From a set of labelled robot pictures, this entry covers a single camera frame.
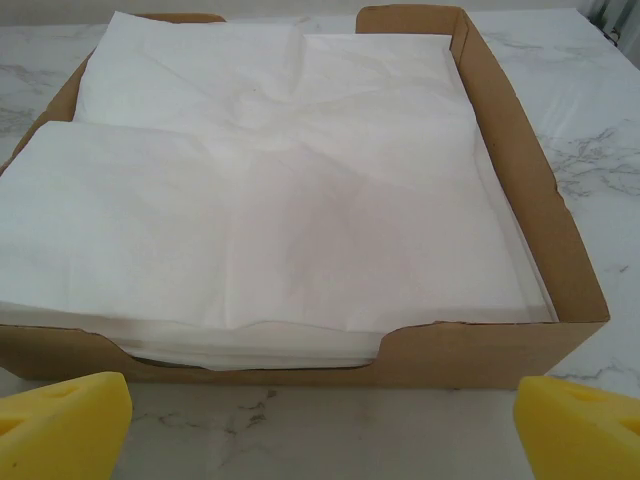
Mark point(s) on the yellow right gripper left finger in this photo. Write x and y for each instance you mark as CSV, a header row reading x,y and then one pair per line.
x,y
55,435

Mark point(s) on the white paper napkin stack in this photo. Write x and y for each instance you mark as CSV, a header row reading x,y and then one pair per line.
x,y
300,200

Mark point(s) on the brown cardboard tray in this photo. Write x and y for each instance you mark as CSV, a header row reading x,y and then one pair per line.
x,y
500,360

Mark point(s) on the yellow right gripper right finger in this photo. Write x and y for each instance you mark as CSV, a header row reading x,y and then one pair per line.
x,y
585,440

